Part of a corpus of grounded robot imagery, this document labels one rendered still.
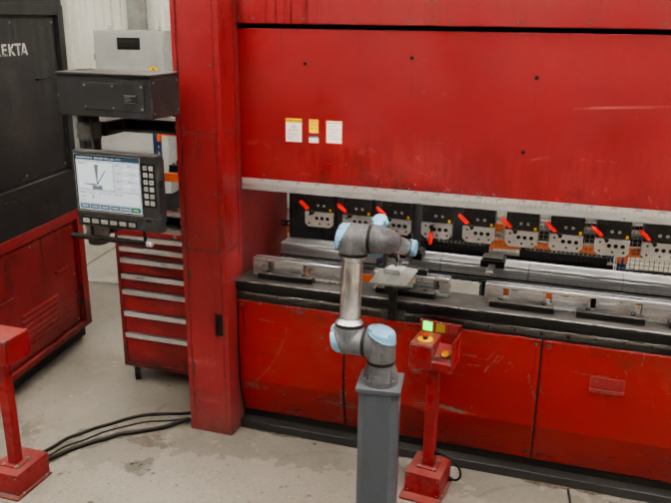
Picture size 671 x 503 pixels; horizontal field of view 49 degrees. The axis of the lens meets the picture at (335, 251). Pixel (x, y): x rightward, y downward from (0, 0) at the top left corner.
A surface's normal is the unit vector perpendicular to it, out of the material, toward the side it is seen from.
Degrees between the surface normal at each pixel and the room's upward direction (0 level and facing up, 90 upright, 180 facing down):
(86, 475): 0
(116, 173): 90
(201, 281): 90
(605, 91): 90
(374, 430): 90
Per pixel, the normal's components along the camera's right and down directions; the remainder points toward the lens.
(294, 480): 0.01, -0.95
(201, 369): -0.31, 0.28
